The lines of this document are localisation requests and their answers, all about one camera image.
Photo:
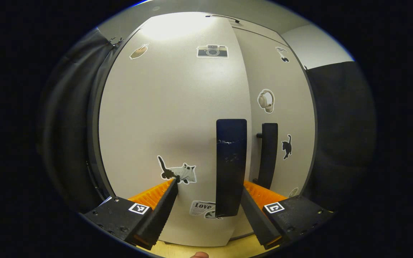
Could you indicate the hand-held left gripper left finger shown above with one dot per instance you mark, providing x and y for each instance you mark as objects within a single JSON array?
[{"x": 160, "y": 215}]

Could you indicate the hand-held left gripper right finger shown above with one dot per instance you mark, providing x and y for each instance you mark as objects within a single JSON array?
[{"x": 256, "y": 218}]

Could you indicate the camera sticker grey cabinet door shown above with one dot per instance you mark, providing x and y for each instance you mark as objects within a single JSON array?
[{"x": 163, "y": 107}]

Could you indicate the headphone sticker grey cabinet door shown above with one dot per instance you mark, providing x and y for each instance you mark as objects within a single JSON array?
[{"x": 296, "y": 118}]

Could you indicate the grey cabinet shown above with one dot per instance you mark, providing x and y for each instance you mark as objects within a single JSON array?
[{"x": 93, "y": 125}]

